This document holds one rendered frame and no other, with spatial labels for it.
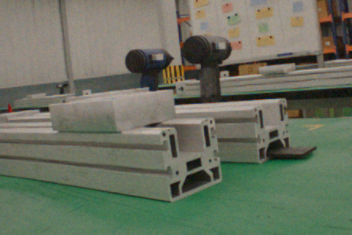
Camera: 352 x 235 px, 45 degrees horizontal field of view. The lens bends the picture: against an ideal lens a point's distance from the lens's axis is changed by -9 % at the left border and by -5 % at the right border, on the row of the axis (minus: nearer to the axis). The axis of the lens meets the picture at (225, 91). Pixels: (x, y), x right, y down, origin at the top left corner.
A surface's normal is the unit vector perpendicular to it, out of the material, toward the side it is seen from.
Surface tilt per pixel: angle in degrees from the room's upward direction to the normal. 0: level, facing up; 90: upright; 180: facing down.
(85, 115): 90
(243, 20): 90
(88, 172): 90
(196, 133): 90
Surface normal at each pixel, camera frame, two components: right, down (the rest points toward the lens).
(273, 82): -0.65, 0.12
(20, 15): 0.73, -0.05
